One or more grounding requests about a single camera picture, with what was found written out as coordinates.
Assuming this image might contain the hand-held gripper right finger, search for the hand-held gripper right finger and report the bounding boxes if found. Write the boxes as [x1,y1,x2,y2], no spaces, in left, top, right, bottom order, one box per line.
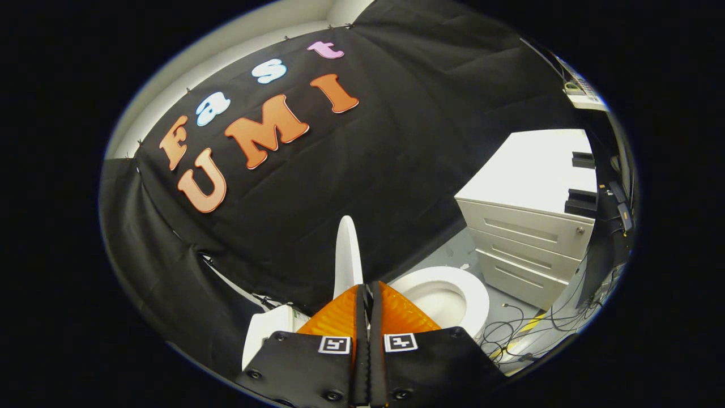
[369,282,506,408]

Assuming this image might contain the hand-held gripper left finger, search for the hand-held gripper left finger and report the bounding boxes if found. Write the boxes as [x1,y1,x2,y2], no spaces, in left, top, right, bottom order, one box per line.
[235,285,369,407]

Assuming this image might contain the white stand pole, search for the white stand pole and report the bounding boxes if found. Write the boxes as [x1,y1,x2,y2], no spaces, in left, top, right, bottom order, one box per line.
[201,255,267,302]

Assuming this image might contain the black backdrop cloth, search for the black backdrop cloth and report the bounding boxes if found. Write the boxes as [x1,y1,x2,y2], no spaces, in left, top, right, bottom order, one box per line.
[99,0,595,377]

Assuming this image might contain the white drawer cabinet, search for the white drawer cabinet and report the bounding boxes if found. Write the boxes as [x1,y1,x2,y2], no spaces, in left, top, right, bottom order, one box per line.
[455,129,598,311]

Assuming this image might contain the tangle of black cables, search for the tangle of black cables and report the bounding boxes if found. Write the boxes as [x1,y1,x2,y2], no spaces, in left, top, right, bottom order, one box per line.
[479,266,626,364]

